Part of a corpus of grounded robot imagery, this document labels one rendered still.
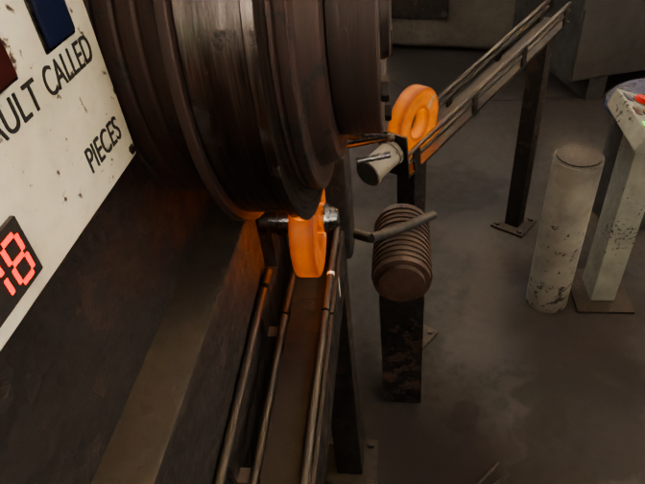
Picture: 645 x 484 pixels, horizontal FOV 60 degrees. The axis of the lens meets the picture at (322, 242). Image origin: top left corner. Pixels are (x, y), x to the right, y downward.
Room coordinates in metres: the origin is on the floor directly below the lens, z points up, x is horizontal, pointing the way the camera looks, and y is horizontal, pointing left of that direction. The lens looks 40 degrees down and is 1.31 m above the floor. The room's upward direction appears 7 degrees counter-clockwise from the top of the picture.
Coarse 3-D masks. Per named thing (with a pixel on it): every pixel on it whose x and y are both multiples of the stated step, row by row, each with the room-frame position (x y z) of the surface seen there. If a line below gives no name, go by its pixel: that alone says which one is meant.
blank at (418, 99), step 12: (408, 96) 1.07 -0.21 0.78; (420, 96) 1.08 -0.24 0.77; (432, 96) 1.12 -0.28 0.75; (396, 108) 1.06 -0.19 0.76; (408, 108) 1.05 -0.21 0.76; (420, 108) 1.08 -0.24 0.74; (432, 108) 1.12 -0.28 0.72; (396, 120) 1.04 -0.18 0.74; (408, 120) 1.05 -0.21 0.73; (420, 120) 1.12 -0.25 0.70; (432, 120) 1.12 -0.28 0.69; (396, 132) 1.03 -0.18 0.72; (408, 132) 1.05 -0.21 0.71; (420, 132) 1.10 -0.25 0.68; (408, 144) 1.05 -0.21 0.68
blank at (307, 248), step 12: (324, 192) 0.71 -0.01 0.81; (288, 216) 0.59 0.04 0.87; (288, 228) 0.58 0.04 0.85; (300, 228) 0.58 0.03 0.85; (312, 228) 0.58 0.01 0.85; (300, 240) 0.57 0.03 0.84; (312, 240) 0.57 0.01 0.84; (324, 240) 0.66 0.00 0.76; (300, 252) 0.57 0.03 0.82; (312, 252) 0.56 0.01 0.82; (324, 252) 0.65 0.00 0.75; (300, 264) 0.57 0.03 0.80; (312, 264) 0.56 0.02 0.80; (300, 276) 0.58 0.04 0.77; (312, 276) 0.58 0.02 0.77
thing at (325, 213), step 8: (320, 208) 0.63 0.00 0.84; (328, 208) 0.63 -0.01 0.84; (336, 208) 0.64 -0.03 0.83; (264, 216) 0.64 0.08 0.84; (272, 216) 0.63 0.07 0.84; (280, 216) 0.63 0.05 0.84; (320, 216) 0.62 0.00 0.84; (328, 216) 0.62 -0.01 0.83; (336, 216) 0.62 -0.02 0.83; (256, 224) 0.63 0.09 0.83; (264, 224) 0.63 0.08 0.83; (272, 224) 0.63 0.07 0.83; (280, 224) 0.63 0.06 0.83; (320, 224) 0.62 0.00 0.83; (328, 224) 0.62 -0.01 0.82; (336, 224) 0.62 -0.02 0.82; (264, 232) 0.64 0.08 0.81; (272, 232) 0.63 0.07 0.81; (280, 232) 0.63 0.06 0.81; (320, 232) 0.62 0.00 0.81
